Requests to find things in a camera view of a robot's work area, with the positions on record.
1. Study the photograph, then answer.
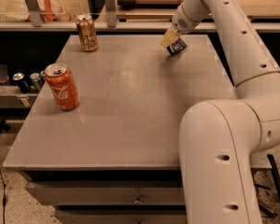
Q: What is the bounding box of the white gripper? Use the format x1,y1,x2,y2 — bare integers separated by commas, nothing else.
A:
161,0,210,48

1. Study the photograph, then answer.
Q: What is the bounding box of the dark blue rxbar wrapper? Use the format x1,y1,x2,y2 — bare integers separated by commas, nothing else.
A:
167,38,187,55

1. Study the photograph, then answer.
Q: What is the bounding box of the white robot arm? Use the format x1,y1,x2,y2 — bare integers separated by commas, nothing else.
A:
161,0,280,224

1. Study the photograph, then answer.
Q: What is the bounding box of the gold lacroix can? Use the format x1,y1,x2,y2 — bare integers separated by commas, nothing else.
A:
76,14,98,51

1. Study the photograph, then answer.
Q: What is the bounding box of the red coca-cola can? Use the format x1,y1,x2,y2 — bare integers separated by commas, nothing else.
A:
45,63,79,111

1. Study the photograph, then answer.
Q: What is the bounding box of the green soda can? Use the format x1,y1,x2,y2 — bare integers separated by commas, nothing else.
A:
30,73,43,91

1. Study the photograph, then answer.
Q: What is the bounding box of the dark blue soda can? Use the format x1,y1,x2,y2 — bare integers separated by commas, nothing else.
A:
12,73,31,93

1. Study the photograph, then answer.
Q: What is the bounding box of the orange white plastic bag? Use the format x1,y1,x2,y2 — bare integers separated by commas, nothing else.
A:
0,0,72,26

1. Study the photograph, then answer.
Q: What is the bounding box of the black pole right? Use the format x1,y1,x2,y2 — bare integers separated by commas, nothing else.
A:
266,153,280,224

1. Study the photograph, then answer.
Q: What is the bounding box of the grey upper cabinet drawer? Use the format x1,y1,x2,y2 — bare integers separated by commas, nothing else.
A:
25,181,185,206

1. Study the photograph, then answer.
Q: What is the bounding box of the grey cabinet drawer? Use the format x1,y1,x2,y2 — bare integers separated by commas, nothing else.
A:
25,181,185,206
54,209,188,224

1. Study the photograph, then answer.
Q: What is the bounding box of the grey lower cabinet drawer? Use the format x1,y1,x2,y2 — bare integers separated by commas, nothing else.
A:
54,209,188,224

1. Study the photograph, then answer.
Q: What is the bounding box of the middle metal railing bracket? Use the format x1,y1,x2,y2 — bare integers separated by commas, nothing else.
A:
105,0,117,28

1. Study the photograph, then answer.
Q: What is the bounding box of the metal railing bracket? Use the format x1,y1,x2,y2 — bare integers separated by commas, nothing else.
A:
24,0,44,27
105,0,117,28

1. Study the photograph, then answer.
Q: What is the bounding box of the left metal railing bracket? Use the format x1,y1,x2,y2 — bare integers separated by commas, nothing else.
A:
24,0,44,27

